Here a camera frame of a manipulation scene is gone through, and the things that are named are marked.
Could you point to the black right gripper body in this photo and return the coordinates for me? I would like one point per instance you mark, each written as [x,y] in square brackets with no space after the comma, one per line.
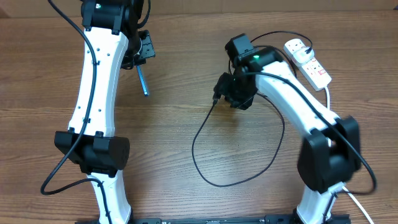
[237,93]

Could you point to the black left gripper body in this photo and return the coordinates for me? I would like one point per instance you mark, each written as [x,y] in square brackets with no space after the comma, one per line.
[142,49]

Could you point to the blue Galaxy smartphone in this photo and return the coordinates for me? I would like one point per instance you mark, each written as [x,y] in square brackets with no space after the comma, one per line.
[142,79]

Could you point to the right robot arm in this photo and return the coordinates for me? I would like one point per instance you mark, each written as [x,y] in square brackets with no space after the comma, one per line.
[330,153]

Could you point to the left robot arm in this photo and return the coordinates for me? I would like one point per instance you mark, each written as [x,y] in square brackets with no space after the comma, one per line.
[115,39]

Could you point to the white charger plug adapter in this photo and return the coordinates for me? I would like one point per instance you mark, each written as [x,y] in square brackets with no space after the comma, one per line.
[303,55]

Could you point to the white power strip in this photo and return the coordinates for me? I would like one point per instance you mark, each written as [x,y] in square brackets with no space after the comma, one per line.
[313,71]

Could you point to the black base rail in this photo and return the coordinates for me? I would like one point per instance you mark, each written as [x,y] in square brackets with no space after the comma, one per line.
[217,221]

